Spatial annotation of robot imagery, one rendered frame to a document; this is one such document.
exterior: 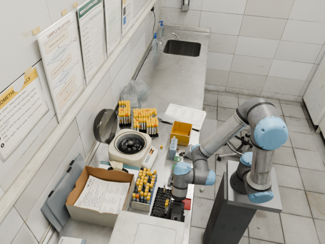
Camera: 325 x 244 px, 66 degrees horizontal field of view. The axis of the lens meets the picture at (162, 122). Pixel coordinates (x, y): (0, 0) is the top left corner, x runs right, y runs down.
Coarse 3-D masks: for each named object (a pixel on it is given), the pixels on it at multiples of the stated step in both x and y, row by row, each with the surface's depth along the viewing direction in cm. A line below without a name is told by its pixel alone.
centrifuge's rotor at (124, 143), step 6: (126, 138) 159; (132, 138) 159; (120, 144) 156; (126, 144) 157; (132, 144) 154; (138, 144) 156; (120, 150) 153; (126, 150) 151; (132, 150) 152; (138, 150) 153
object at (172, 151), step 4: (172, 140) 160; (176, 140) 160; (172, 144) 158; (176, 144) 158; (168, 148) 167; (172, 148) 155; (176, 148) 155; (168, 152) 164; (172, 152) 156; (176, 152) 165; (168, 156) 162; (172, 156) 159
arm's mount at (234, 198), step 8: (232, 168) 152; (272, 168) 153; (272, 176) 149; (272, 184) 144; (232, 192) 140; (232, 200) 136; (240, 200) 136; (248, 200) 136; (272, 200) 137; (280, 200) 137; (256, 208) 136; (264, 208) 135; (272, 208) 134; (280, 208) 133
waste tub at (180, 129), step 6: (174, 126) 178; (180, 126) 177; (186, 126) 176; (174, 132) 179; (180, 132) 180; (186, 132) 179; (180, 138) 167; (186, 138) 166; (180, 144) 170; (186, 144) 169
